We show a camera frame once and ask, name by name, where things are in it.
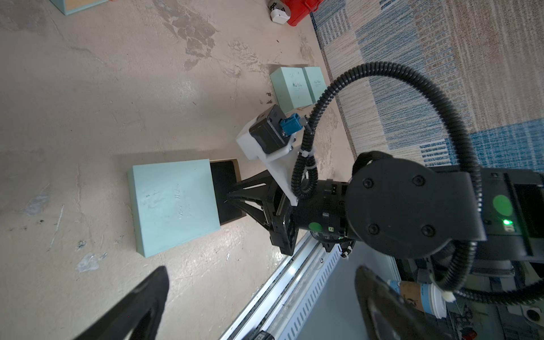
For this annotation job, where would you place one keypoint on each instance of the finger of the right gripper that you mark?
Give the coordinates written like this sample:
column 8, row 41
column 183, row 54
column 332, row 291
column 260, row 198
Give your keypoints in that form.
column 257, row 206
column 253, row 187

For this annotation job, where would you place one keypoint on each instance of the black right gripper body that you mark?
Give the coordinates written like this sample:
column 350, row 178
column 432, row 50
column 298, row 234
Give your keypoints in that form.
column 323, row 215

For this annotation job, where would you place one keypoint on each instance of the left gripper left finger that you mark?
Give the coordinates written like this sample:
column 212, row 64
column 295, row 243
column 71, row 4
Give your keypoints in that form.
column 138, row 314

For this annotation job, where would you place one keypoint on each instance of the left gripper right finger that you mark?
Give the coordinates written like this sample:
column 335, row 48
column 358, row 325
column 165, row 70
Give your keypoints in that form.
column 386, row 314

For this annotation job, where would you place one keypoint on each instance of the mint drawer jewelry box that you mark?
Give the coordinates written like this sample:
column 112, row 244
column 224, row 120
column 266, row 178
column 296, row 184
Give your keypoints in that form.
column 315, row 82

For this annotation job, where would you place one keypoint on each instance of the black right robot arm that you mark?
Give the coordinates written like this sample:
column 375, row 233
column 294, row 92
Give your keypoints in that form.
column 450, row 216

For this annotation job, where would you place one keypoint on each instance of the paper coffee cup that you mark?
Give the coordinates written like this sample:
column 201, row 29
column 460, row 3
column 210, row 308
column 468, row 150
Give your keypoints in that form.
column 426, row 298

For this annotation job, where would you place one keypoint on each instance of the white tape dispenser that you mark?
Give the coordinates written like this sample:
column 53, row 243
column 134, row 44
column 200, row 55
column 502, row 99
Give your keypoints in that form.
column 279, row 11

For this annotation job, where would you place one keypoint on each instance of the red pencil cup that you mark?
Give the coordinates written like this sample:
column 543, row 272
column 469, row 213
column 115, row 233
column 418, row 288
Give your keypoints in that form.
column 299, row 9

